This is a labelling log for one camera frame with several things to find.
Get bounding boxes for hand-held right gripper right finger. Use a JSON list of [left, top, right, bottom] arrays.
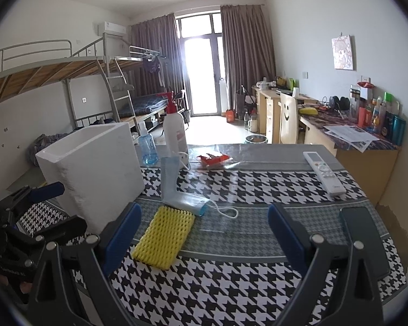
[[268, 204, 385, 326]]

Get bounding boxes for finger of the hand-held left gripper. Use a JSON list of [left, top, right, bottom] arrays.
[[20, 215, 88, 248], [7, 181, 66, 211]]

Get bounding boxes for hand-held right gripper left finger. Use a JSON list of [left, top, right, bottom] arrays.
[[29, 202, 142, 326]]

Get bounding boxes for yellow foam net sleeve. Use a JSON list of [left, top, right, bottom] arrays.
[[131, 205, 196, 270]]

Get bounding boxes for white foam box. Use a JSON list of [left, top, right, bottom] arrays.
[[35, 121, 146, 233]]

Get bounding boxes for light blue tube with cord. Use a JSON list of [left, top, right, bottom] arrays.
[[160, 156, 239, 218]]

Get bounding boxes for blue plaid quilt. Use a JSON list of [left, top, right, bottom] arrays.
[[29, 132, 67, 167]]

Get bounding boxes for houndstooth tablecloth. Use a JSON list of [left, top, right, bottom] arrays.
[[17, 143, 407, 326]]

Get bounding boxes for white remote control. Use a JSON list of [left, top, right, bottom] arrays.
[[302, 151, 347, 197]]

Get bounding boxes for black smartphone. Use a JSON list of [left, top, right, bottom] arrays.
[[339, 206, 391, 278]]

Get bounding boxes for clear blue spray bottle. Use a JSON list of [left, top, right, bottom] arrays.
[[136, 121, 158, 166]]

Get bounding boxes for long wooden desk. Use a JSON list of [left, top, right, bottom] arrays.
[[252, 86, 402, 208]]

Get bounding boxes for red snack packet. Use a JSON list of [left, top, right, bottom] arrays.
[[195, 152, 231, 168]]

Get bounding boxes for wooden chair with smiley face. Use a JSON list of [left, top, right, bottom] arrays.
[[279, 92, 300, 145]]

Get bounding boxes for grey metal bunk bed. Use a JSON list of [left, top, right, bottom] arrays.
[[114, 44, 177, 131], [0, 32, 137, 140]]

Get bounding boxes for white pump bottle red top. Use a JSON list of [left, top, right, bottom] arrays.
[[156, 92, 190, 170]]

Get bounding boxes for printed papers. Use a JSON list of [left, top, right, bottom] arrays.
[[323, 125, 383, 152]]

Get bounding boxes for blue plaid mattress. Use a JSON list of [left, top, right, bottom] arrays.
[[120, 93, 171, 116]]

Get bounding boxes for black headphones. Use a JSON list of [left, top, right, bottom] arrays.
[[328, 96, 351, 111]]

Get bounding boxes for black folding chair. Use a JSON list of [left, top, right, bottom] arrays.
[[172, 90, 191, 131]]

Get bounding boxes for tall white roll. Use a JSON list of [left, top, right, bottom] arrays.
[[218, 78, 228, 116]]

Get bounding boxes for row of toiletry bottles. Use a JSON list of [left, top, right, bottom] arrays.
[[348, 83, 407, 146]]

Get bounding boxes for dark hanging clothes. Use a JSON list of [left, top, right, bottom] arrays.
[[142, 56, 167, 74]]

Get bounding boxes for white air conditioner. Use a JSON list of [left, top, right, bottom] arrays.
[[97, 21, 127, 37]]

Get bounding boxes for glass balcony door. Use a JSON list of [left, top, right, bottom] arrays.
[[175, 12, 227, 116]]

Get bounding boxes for brown curtain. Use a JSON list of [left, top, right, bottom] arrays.
[[220, 4, 277, 118], [131, 14, 186, 102]]

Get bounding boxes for wall poster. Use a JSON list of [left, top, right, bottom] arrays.
[[331, 35, 356, 71]]

